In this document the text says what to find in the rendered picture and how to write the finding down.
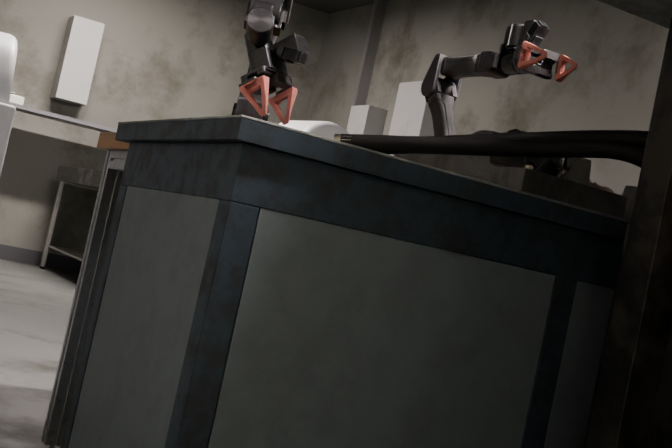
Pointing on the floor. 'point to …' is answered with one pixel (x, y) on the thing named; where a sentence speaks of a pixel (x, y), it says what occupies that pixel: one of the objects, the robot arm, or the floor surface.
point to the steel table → (59, 203)
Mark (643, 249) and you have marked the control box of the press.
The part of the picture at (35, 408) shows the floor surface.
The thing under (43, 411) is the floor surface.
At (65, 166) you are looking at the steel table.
